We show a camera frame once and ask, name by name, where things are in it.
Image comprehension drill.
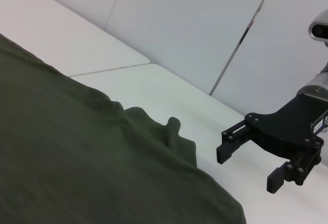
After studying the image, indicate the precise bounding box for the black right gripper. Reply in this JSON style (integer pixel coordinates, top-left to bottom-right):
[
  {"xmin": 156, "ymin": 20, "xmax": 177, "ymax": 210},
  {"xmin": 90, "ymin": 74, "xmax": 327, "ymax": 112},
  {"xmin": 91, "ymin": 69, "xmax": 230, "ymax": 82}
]
[{"xmin": 216, "ymin": 93, "xmax": 328, "ymax": 194}]

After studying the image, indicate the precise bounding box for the dark green t-shirt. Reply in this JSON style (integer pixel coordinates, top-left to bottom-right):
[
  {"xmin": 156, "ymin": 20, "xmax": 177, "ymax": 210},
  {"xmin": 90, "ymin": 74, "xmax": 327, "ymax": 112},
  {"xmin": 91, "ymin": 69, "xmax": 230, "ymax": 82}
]
[{"xmin": 0, "ymin": 33, "xmax": 248, "ymax": 224}]

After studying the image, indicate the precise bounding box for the silver wall panel strip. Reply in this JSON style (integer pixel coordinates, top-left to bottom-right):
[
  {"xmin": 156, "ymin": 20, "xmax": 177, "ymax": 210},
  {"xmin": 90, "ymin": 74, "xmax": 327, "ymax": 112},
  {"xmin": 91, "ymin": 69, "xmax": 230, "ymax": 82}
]
[{"xmin": 209, "ymin": 0, "xmax": 280, "ymax": 96}]

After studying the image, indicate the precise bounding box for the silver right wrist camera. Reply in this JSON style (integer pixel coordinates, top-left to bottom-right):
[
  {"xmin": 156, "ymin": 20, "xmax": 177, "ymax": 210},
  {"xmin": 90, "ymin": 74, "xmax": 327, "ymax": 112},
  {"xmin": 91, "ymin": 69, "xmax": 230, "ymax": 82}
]
[{"xmin": 307, "ymin": 10, "xmax": 328, "ymax": 48}]

